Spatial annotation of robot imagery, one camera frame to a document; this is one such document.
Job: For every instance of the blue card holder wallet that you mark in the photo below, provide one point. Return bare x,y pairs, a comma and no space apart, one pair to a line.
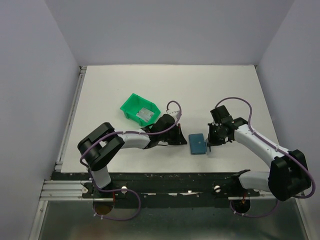
197,144

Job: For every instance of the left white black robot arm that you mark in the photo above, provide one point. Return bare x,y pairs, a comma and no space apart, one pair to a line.
99,147

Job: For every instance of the silver cards in bin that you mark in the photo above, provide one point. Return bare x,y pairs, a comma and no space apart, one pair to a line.
145,114

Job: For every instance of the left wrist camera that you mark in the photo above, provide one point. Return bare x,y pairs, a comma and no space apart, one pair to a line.
176,114

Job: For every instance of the green plastic bin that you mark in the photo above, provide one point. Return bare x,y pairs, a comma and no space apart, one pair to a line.
133,104

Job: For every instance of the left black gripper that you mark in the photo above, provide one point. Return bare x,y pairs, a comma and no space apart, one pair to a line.
179,139

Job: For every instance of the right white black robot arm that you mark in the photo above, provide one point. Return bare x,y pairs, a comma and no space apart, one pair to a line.
287,175

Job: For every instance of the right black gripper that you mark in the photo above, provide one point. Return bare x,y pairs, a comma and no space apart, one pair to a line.
212,141

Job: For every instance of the left aluminium rail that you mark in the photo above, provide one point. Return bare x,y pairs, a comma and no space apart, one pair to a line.
61,191

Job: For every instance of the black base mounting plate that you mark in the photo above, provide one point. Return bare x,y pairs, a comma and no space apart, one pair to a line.
161,190

